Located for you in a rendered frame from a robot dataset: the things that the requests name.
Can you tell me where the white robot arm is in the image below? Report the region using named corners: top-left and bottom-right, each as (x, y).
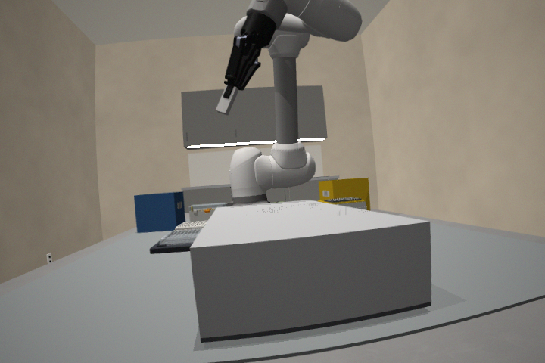
top-left (226, 0), bottom-right (362, 206)

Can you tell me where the light grey bench mat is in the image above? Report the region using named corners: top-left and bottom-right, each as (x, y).
top-left (0, 223), bottom-right (545, 363)

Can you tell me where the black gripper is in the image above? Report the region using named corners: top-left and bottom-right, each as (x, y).
top-left (216, 12), bottom-right (276, 115)

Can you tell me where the yellow open-top bin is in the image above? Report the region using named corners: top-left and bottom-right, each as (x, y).
top-left (319, 178), bottom-right (370, 211)

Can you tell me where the dark blue open-top bin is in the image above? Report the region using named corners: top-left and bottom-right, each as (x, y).
top-left (134, 191), bottom-right (185, 233)

